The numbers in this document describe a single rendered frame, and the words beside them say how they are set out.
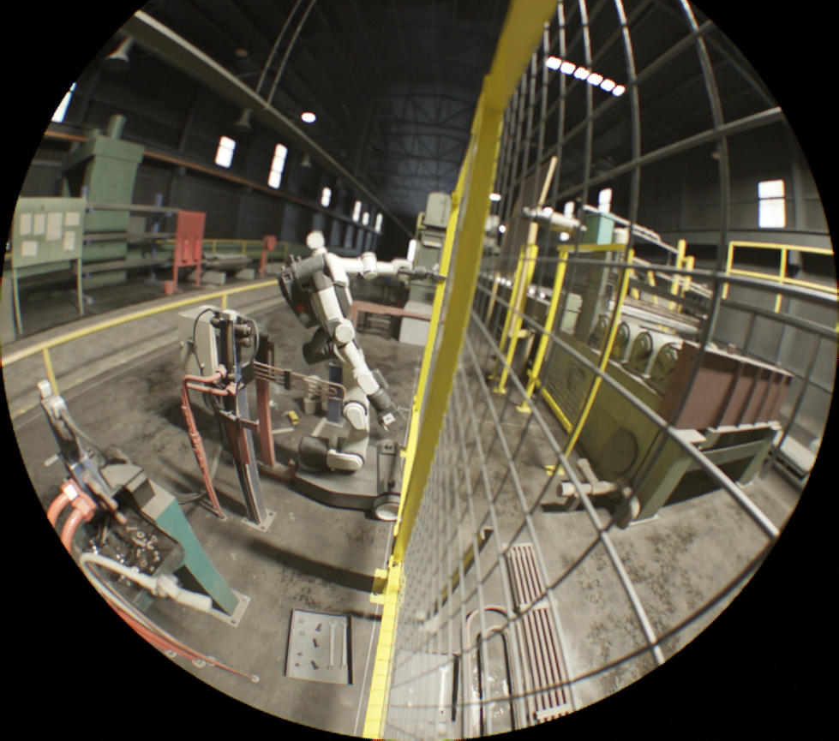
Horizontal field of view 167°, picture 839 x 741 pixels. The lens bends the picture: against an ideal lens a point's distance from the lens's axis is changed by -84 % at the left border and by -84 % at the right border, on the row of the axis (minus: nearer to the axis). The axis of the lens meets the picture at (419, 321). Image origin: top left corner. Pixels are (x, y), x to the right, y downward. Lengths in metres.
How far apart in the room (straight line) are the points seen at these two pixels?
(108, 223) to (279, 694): 9.01
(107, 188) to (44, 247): 3.54
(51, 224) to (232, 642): 5.74
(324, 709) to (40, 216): 6.16
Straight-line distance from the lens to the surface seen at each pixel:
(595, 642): 1.83
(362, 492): 1.71
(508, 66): 0.55
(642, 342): 2.58
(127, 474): 0.91
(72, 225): 6.17
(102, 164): 9.02
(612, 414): 2.74
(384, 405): 1.28
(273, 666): 1.48
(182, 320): 1.90
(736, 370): 2.59
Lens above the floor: 1.45
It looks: 13 degrees down
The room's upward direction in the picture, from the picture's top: 10 degrees clockwise
